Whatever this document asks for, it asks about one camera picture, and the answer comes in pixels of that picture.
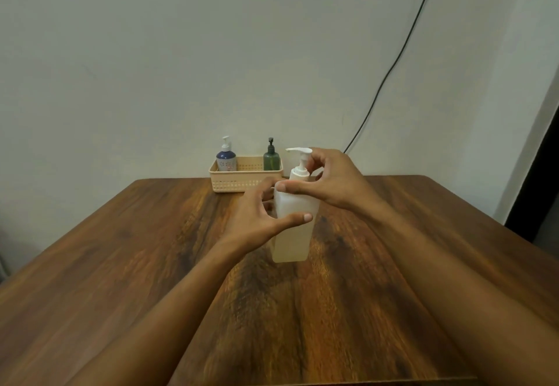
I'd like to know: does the person's left hand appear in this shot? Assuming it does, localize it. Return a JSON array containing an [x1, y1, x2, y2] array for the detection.
[[218, 176, 314, 256]]

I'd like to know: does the person's right hand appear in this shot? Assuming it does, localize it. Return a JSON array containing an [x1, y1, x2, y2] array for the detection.
[[275, 147, 386, 217]]

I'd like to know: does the white translucent pump bottle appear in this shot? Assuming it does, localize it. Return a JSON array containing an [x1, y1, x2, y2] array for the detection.
[[272, 147, 316, 264]]

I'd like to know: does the person's right forearm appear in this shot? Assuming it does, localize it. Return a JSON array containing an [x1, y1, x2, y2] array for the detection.
[[349, 198, 559, 386]]

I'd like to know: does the person's left forearm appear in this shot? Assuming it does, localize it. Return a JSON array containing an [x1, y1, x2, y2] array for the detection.
[[66, 238, 263, 386]]

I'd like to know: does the dark green pump bottle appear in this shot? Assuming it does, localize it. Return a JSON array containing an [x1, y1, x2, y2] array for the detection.
[[263, 138, 281, 171]]

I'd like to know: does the beige plastic basket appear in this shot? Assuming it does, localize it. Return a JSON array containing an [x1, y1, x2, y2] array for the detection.
[[209, 156, 284, 193]]

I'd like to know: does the blue pump bottle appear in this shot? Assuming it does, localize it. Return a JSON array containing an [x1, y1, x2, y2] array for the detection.
[[216, 136, 238, 172]]

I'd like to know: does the black cable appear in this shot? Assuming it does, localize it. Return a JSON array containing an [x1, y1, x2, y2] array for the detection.
[[343, 0, 444, 155]]

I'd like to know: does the white door frame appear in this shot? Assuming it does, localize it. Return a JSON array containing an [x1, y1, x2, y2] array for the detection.
[[493, 60, 559, 225]]

